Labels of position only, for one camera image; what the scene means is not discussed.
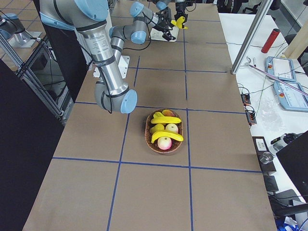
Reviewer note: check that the red thermos bottle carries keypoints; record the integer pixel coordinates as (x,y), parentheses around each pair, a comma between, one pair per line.
(270,40)

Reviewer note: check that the clear plastic wrap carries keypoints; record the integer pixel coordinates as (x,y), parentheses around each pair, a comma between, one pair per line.
(270,116)

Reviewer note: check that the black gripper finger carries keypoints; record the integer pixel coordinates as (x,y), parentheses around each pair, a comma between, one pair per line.
(168,36)

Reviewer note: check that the pink white apple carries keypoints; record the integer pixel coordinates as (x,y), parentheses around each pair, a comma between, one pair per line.
(164,143)

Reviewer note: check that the aluminium frame post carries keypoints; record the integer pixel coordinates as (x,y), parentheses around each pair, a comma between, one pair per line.
(257,21)

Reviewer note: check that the yellow banana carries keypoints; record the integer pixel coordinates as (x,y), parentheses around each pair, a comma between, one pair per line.
(179,23)
(165,133)
(159,118)

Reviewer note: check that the red yellow mango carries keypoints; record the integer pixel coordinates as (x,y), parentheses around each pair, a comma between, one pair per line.
(168,112)

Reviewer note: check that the teach pendant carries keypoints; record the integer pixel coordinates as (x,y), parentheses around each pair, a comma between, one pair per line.
(281,68)
(290,97)

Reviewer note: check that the brown wicker basket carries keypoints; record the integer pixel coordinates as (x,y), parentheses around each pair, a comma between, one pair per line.
(148,135)

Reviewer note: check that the white bear tray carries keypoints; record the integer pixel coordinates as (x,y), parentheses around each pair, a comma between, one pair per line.
(158,35)

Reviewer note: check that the far teach pendant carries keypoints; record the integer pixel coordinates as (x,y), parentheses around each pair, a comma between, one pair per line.
(281,68)

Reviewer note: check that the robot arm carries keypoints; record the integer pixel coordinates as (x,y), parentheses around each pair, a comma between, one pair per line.
(161,4)
(88,17)

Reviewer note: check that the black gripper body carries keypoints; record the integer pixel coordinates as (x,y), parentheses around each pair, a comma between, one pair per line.
(180,8)
(163,13)

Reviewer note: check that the near teach pendant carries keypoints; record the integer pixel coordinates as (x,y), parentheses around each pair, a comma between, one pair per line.
(290,97)

